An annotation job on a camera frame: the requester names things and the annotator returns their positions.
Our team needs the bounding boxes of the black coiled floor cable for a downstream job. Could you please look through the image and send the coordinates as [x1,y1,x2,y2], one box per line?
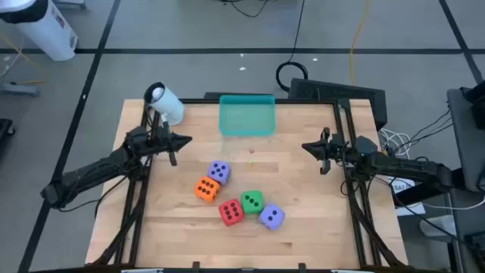
[275,0,308,93]

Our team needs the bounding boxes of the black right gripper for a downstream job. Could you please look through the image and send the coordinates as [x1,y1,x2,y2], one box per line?
[302,127,356,175]

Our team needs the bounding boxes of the purple foam die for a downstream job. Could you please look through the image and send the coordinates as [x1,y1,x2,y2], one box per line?
[258,202,286,231]
[207,159,232,186]

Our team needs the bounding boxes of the thin yellow floor cable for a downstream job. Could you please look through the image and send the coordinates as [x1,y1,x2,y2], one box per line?
[0,32,47,85]

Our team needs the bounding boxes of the grey floor stand base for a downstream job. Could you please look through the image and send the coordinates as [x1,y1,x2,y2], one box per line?
[0,81,41,98]

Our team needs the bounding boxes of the red foam die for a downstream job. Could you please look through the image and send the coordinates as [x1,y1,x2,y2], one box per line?
[217,199,246,228]

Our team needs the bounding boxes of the white plastic object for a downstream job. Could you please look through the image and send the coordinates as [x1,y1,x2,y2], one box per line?
[419,215,458,238]

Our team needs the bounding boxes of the white trash bin black liner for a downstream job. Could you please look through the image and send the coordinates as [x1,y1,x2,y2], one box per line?
[0,0,79,62]

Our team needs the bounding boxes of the black side table beam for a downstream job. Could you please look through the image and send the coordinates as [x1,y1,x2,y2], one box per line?
[393,168,467,208]

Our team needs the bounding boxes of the teal translucent plastic bin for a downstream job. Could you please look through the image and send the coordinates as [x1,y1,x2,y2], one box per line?
[218,94,277,137]

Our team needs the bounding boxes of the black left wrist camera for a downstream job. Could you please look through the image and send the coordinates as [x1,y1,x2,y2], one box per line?
[126,127,149,147]

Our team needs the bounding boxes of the grey side table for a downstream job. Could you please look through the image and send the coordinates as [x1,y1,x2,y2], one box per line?
[446,86,485,193]

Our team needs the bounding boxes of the black flat panel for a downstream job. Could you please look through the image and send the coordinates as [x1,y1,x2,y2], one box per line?
[203,92,274,101]

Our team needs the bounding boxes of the black chair base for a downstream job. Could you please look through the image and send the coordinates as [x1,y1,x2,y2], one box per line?
[0,118,16,152]

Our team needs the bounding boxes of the black looped cable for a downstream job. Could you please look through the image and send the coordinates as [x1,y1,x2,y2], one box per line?
[338,177,360,197]

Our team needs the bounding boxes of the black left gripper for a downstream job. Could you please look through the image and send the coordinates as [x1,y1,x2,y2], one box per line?
[150,115,193,167]

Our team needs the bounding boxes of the white printed label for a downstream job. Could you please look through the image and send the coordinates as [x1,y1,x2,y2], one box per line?
[388,176,418,195]

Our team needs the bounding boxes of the orange foam die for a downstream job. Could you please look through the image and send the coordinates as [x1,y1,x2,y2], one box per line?
[194,175,222,203]

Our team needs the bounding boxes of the green foam die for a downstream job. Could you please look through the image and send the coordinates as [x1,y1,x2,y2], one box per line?
[240,190,264,215]

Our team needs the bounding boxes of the white cable bundle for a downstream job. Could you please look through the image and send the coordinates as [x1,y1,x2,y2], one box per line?
[378,127,412,171]

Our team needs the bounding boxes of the yellow hanging cable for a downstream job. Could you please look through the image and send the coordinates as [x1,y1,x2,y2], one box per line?
[348,0,371,86]

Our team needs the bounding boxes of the black device on side table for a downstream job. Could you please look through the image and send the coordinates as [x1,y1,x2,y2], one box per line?
[460,79,485,130]

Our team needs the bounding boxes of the thin black floor cable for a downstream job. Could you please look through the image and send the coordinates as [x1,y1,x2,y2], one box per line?
[219,0,271,18]

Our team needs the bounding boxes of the black aluminium table frame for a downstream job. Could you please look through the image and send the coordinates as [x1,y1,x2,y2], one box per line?
[90,97,408,273]

